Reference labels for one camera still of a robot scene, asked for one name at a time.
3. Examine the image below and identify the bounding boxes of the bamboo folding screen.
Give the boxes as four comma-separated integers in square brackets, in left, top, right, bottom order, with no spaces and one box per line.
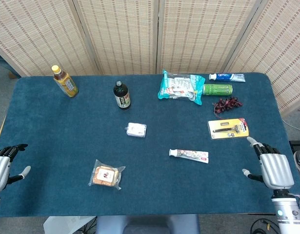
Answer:
[0,0,300,115]

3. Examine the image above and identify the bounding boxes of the blue table carpet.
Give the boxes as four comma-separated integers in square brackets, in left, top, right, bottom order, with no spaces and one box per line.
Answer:
[0,73,300,217]

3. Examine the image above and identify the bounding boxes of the white floor cable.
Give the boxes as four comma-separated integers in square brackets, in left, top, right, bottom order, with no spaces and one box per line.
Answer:
[283,108,300,131]

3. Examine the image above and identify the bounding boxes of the black floor box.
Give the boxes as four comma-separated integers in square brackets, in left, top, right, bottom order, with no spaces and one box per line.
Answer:
[288,140,300,153]

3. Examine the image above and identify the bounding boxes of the razor in yellow blister pack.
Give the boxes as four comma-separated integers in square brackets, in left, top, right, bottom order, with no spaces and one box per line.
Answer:
[207,118,250,140]

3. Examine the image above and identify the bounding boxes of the yellow capped tea bottle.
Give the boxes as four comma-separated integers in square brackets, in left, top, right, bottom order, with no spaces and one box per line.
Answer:
[51,65,79,98]

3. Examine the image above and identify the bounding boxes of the blue white toothpaste tube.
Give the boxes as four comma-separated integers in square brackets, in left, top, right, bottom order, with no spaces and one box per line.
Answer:
[208,73,246,83]

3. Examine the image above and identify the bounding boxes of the green drink can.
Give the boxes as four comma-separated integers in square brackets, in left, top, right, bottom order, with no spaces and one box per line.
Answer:
[202,83,233,96]

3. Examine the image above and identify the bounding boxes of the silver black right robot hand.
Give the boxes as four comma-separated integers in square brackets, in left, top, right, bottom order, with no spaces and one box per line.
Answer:
[241,136,295,190]

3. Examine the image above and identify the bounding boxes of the black capped dark tea bottle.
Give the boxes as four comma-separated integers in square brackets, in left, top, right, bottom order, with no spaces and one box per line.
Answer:
[113,80,131,110]

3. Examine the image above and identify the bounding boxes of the teal snack bag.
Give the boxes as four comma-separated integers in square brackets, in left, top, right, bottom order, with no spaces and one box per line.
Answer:
[157,70,206,106]

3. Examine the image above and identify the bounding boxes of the dark red grape bunch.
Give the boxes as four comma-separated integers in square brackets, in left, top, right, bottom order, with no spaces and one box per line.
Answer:
[212,96,243,115]

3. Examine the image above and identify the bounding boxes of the floral print toothpaste tube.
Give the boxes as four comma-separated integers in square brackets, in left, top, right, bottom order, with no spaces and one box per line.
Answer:
[168,148,209,164]

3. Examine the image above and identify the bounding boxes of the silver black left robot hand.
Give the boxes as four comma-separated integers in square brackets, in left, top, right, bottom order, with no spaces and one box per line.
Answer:
[0,143,31,193]

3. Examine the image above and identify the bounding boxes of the white box under table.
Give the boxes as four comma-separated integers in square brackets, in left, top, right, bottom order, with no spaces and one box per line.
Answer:
[43,215,97,234]

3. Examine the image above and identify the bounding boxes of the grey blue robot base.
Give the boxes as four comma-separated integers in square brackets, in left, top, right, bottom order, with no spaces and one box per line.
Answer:
[96,214,201,234]

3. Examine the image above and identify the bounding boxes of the bagged sliced cake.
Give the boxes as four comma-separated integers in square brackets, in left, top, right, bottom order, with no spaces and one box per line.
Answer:
[88,159,126,191]

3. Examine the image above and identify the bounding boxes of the small white packet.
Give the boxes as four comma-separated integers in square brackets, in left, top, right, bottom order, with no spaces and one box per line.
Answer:
[124,122,147,138]

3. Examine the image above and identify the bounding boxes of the black floor cables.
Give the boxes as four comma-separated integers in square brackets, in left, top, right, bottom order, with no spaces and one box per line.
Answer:
[249,218,280,234]

